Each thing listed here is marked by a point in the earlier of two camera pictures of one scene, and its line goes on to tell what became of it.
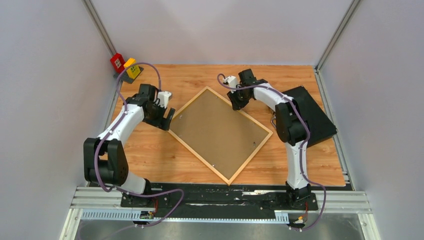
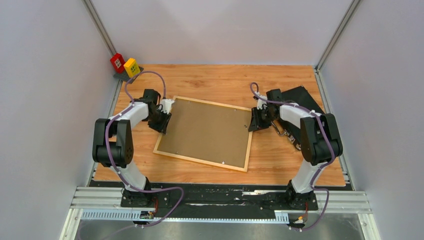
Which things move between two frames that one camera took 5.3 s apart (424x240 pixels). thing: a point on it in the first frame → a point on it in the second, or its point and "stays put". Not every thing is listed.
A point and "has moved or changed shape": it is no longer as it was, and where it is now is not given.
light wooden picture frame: (242, 111) → (242, 168)
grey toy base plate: (124, 77) stays put
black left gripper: (161, 122) stays put
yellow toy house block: (133, 71) stays put
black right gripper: (237, 105) → (256, 123)
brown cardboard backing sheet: (223, 136) has moved or changed shape
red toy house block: (118, 62) stays put
